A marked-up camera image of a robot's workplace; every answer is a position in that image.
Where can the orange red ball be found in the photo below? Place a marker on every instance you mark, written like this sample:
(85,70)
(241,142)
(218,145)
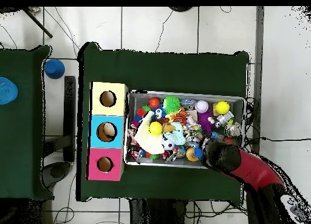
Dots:
(154,102)

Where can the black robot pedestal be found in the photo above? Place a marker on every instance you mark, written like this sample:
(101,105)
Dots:
(155,213)

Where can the dark green table cloth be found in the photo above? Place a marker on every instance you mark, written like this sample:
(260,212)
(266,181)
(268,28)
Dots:
(21,136)
(165,71)

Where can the black pole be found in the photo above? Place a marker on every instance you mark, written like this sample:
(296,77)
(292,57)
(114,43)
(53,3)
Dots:
(38,24)

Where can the blue plastic cup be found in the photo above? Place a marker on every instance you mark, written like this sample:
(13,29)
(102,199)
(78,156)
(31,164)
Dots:
(54,69)

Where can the shallow metal mesh bin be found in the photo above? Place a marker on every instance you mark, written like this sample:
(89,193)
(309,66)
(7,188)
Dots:
(139,99)

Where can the yellow tennis ball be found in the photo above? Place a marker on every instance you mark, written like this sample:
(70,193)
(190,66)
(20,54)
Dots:
(155,128)

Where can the black round stand base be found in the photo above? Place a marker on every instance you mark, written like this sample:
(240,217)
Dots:
(181,8)

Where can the light teal muslin cloth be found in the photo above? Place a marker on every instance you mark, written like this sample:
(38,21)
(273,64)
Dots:
(178,136)

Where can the white baseball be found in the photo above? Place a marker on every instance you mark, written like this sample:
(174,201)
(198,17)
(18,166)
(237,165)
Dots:
(201,106)

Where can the yellow smiley ball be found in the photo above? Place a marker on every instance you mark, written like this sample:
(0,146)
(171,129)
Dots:
(222,107)

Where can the green spiky ball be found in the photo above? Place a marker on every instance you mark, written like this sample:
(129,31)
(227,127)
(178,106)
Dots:
(171,104)

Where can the dark grey round seat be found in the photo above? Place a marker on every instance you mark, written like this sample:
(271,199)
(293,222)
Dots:
(57,171)

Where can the wooden box with three holes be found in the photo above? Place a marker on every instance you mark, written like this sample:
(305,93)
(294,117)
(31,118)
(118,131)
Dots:
(116,160)

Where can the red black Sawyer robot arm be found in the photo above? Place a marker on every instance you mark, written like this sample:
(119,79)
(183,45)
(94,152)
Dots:
(252,165)

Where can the blue round lid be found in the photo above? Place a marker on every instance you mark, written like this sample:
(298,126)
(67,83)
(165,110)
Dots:
(7,91)

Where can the toy hamburger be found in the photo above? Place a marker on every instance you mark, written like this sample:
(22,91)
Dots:
(190,154)

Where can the orange striped tiger plush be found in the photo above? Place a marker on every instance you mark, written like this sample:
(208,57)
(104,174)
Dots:
(181,117)

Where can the cream muslin cloth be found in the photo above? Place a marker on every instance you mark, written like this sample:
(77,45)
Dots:
(148,142)

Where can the purple spiky toy with eyes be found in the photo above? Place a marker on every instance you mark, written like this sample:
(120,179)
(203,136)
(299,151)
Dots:
(205,120)

